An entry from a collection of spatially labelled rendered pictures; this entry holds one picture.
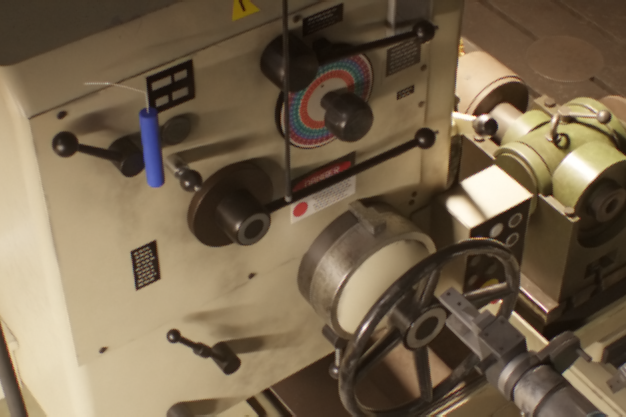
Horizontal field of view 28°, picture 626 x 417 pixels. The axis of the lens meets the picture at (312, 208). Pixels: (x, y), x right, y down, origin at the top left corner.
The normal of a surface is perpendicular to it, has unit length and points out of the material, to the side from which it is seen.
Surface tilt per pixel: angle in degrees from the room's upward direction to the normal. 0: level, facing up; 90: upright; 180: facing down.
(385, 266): 61
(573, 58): 0
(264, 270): 90
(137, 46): 45
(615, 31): 0
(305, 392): 0
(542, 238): 90
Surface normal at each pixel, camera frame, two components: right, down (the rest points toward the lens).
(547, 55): 0.00, -0.73
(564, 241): -0.82, 0.40
